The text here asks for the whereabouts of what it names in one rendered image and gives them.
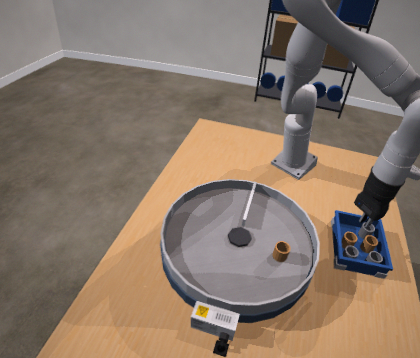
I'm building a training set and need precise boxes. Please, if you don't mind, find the blue crate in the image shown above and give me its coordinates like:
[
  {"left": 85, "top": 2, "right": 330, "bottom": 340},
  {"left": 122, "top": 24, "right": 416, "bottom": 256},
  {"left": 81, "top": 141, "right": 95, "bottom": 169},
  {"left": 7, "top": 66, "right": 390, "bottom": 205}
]
[{"left": 331, "top": 211, "right": 393, "bottom": 279}]

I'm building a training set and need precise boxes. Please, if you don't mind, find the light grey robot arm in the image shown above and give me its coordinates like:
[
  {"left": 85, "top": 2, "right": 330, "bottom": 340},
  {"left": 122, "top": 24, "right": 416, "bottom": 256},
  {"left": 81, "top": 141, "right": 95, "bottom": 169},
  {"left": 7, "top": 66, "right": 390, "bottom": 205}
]
[{"left": 281, "top": 0, "right": 420, "bottom": 168}]

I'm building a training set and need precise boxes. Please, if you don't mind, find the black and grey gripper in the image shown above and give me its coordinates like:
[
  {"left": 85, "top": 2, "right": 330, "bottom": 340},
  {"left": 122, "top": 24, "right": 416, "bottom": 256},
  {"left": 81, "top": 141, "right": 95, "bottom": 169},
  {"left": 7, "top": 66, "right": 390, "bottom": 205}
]
[{"left": 354, "top": 153, "right": 420, "bottom": 228}]

